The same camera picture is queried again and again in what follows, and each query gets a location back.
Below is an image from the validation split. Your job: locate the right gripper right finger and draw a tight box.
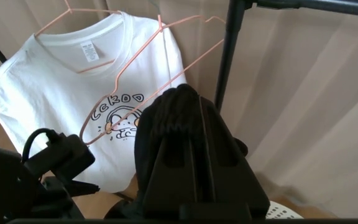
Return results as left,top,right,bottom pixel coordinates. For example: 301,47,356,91
197,95,270,220

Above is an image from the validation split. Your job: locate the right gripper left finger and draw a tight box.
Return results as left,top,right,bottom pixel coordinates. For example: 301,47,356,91
142,133,200,220

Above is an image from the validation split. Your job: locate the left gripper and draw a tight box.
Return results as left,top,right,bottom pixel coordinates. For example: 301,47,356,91
32,175,101,220

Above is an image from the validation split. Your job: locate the black garment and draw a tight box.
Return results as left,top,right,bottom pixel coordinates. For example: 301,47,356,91
104,83,249,220

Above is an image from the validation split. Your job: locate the white printed t-shirt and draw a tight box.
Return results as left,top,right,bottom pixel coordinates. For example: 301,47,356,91
0,11,188,194

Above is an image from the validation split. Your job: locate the pink clothes hanger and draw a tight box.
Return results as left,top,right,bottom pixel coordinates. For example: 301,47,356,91
34,0,122,74
79,14,226,146

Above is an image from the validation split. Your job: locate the white laundry basket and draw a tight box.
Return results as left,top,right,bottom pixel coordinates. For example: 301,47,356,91
265,200,305,220

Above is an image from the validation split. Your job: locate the black clothes rack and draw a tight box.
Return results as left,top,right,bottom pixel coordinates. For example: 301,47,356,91
0,0,358,111

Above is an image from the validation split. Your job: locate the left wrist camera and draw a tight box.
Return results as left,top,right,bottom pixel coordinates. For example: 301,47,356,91
23,133,96,181

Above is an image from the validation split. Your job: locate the black cable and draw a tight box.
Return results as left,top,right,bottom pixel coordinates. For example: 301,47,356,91
22,128,62,162

